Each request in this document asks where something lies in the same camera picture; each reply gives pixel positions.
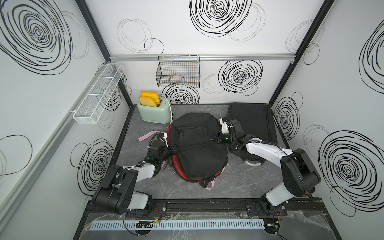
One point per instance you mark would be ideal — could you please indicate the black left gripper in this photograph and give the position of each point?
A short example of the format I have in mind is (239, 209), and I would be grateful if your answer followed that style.
(172, 150)

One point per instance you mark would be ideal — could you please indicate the large black backpack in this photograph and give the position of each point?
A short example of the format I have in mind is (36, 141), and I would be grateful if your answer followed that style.
(255, 119)

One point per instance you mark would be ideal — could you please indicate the red and black backpack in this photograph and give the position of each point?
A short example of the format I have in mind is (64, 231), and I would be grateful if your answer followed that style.
(197, 158)

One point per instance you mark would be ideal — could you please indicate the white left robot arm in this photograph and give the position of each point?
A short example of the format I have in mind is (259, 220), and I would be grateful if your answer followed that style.
(116, 193)

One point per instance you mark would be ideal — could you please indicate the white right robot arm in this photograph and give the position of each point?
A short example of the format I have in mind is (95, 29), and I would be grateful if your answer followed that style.
(299, 173)

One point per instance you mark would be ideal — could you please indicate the mint green toaster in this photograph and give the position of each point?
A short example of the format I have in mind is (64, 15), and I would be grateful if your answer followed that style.
(160, 115)

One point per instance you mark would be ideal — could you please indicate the front toast slice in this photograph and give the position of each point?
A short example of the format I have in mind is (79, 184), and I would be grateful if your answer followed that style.
(147, 102)

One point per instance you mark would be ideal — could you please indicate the toast slice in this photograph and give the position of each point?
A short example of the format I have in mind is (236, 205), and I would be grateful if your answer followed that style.
(147, 102)
(154, 96)

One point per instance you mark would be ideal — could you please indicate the rear toast slice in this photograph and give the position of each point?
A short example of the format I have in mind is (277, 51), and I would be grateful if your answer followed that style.
(154, 96)

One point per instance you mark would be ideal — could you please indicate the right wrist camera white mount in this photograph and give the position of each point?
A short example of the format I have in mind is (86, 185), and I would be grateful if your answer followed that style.
(224, 125)

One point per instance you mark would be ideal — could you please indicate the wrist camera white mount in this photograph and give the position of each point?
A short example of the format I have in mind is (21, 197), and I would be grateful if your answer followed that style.
(165, 138)
(224, 125)

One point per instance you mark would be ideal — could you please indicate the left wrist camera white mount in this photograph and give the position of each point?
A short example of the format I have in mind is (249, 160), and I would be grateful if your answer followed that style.
(165, 138)

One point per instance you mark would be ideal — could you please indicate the black wire basket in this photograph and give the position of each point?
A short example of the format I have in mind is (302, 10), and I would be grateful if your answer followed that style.
(178, 70)

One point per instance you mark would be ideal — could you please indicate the white mesh wall shelf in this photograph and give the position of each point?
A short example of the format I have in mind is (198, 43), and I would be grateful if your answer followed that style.
(101, 91)

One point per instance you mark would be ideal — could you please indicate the grey slotted cable duct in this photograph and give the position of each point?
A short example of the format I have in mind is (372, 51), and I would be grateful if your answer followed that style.
(221, 224)

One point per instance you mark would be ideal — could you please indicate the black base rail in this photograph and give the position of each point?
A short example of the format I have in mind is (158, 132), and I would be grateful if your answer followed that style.
(251, 207)

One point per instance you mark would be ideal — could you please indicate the grey wall rail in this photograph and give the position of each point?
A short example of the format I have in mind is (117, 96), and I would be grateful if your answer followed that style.
(203, 57)

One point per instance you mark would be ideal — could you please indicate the black corner frame post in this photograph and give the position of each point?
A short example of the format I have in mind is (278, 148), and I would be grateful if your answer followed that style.
(318, 20)

